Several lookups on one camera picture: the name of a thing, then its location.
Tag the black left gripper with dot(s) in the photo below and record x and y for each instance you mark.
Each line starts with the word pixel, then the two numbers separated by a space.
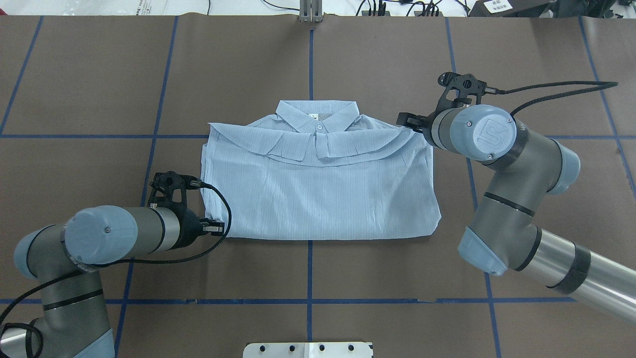
pixel 189 227

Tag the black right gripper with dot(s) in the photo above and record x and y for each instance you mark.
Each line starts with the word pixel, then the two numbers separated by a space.
pixel 426 124

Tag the light blue button shirt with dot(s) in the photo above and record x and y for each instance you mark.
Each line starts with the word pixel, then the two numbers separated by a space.
pixel 320 170

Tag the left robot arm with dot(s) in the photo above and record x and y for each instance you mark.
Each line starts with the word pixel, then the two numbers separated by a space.
pixel 65 316

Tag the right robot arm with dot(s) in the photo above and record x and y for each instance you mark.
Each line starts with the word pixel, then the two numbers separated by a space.
pixel 527 166

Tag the black device with label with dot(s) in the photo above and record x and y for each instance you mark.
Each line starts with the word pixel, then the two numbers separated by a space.
pixel 511 8

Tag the white perforated mounting plate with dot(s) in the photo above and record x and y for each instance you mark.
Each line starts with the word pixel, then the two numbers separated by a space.
pixel 309 350

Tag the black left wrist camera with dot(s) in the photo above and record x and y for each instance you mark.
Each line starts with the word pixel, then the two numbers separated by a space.
pixel 169 190

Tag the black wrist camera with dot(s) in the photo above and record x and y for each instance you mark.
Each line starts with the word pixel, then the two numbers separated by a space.
pixel 461 91
pixel 169 190

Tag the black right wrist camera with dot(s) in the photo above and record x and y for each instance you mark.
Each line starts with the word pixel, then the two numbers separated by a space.
pixel 461 91

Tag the aluminium frame post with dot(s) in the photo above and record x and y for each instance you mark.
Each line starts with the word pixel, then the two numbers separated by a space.
pixel 311 11

